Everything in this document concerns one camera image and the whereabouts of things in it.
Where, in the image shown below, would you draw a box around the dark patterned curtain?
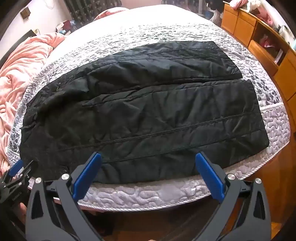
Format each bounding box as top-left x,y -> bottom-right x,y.
63,0 -> 123,26

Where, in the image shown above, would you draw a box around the pink clothes pile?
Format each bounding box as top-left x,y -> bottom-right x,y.
230,0 -> 274,22

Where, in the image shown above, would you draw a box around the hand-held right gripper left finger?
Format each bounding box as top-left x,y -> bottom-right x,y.
25,152 -> 109,241

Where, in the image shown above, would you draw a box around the black pants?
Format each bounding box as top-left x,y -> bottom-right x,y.
20,40 -> 270,184

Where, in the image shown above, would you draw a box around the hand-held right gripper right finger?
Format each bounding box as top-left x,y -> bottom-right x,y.
195,152 -> 273,241

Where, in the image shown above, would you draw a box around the pink blanket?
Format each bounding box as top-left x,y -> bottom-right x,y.
0,32 -> 65,173

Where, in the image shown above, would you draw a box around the dark headboard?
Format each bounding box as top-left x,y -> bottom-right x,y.
0,29 -> 37,67

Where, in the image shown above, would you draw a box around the grey quilted mattress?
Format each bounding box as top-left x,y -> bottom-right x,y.
7,5 -> 290,212

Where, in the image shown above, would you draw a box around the wooden cabinet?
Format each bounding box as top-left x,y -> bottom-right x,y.
221,1 -> 296,102

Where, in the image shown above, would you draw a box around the nightstand clutter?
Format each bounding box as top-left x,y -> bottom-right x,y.
55,20 -> 78,35

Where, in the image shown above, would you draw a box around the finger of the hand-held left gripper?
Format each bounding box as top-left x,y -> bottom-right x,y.
9,159 -> 25,177
13,161 -> 36,186

